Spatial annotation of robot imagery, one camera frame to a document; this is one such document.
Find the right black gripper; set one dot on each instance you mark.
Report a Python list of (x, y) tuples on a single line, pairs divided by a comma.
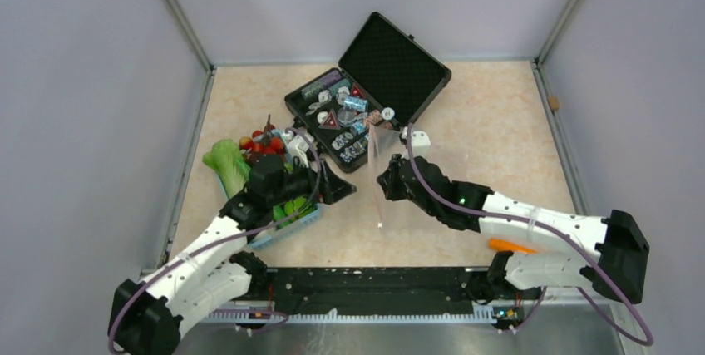
[(388, 179)]

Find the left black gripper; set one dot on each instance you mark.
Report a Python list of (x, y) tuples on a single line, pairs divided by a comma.
[(333, 187)]

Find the clear zip top bag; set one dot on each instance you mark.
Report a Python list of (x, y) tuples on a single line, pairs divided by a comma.
[(383, 143)]

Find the green napa cabbage toy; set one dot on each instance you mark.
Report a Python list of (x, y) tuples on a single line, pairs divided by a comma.
[(226, 160)]

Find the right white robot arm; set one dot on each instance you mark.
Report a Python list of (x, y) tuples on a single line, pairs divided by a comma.
[(608, 254)]

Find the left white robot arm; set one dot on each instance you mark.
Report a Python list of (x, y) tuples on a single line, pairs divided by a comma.
[(152, 316)]

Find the light blue plastic basket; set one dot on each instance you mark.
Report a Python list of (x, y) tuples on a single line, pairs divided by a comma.
[(286, 228)]

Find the green bell pepper toy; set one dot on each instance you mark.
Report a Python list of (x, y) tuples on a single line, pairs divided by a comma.
[(299, 204)]

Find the red triangle dealer token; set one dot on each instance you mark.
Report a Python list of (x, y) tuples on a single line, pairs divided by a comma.
[(328, 121)]

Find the white single poker chip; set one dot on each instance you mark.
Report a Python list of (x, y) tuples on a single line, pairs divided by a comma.
[(387, 113)]

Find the clear round dealer button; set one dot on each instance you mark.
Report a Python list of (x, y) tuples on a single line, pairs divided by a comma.
[(346, 117)]

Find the red cherry tomato bunch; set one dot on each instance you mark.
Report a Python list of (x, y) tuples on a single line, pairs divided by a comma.
[(264, 141)]

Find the black poker chip case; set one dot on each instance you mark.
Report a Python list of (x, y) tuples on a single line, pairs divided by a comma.
[(382, 67)]

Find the orange marker pen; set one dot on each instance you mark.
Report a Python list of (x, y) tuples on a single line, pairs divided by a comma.
[(500, 245)]

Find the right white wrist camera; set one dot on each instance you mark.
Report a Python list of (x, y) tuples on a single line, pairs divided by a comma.
[(418, 141)]

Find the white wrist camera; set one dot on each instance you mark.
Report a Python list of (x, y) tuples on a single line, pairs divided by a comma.
[(299, 146), (418, 141)]

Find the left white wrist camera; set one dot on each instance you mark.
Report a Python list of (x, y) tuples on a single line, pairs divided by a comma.
[(299, 146)]

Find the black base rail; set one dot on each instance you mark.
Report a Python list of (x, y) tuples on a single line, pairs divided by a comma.
[(390, 291)]

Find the white cable duct strip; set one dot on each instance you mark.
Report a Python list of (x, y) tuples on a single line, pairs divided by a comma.
[(480, 315)]

